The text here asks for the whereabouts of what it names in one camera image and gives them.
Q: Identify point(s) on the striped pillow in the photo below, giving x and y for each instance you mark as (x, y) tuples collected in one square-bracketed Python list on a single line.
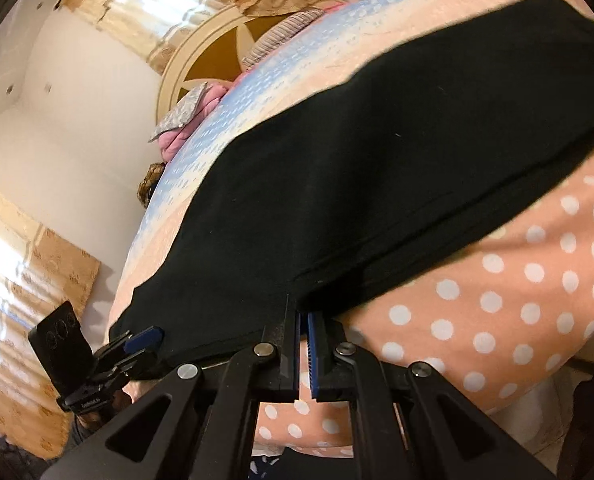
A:
[(282, 35)]

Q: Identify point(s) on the black pants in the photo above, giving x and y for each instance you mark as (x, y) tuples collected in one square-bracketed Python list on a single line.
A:
[(377, 175)]

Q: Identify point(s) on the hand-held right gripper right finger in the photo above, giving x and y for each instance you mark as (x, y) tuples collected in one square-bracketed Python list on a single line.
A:
[(313, 360)]

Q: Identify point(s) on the cream wooden headboard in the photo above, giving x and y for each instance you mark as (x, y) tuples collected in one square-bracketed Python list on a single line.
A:
[(212, 45)]

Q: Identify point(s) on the grey patterned pillow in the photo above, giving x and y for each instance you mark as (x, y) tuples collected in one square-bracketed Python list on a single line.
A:
[(179, 112)]

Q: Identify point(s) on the brown patterned bag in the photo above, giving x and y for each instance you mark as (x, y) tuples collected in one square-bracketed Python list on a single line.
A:
[(151, 182)]

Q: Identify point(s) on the folded pink blanket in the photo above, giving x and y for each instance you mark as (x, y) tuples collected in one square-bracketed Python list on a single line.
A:
[(177, 142)]

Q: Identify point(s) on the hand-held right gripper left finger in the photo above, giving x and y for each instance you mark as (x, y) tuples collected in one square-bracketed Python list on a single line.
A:
[(287, 360)]

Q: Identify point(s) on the polka dot bedspread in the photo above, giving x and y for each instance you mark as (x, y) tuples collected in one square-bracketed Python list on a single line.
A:
[(502, 300)]

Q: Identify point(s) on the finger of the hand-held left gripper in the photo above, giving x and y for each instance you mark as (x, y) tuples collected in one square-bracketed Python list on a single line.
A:
[(144, 339)]

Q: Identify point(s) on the beige floral curtain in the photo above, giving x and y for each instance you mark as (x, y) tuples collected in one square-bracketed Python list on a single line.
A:
[(22, 310), (187, 0)]

